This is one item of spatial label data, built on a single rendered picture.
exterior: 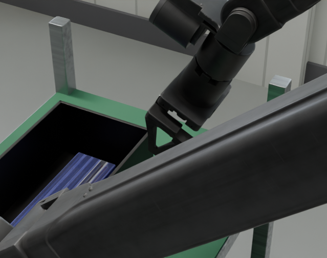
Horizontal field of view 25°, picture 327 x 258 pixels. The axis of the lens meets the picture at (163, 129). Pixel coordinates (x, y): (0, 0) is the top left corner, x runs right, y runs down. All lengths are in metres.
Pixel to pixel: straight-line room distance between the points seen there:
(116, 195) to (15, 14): 3.28
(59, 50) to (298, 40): 1.72
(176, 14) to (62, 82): 0.55
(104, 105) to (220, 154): 1.01
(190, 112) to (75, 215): 0.48
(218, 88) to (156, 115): 0.08
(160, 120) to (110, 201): 0.49
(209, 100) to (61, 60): 0.50
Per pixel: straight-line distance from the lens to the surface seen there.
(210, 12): 0.89
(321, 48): 3.07
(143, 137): 1.13
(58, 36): 1.36
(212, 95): 0.94
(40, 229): 0.51
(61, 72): 1.40
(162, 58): 3.31
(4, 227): 0.61
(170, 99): 0.94
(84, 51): 3.37
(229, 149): 0.39
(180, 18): 0.90
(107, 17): 3.47
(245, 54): 0.90
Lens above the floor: 1.76
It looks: 38 degrees down
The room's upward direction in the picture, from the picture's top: straight up
